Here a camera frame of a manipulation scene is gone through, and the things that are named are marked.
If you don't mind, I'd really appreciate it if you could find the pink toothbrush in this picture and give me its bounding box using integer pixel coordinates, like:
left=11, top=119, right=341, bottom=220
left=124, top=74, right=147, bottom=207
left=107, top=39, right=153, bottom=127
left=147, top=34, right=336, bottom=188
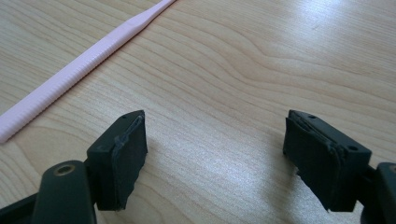
left=0, top=0, right=177, bottom=145

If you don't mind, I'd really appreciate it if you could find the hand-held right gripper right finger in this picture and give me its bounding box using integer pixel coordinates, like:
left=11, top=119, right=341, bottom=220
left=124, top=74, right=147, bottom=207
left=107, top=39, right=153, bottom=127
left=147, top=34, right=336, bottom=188
left=282, top=108, right=374, bottom=213

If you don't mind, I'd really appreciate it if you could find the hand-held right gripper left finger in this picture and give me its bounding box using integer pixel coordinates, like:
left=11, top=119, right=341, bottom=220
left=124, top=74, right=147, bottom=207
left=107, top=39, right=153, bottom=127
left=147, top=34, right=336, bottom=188
left=86, top=109, right=149, bottom=212

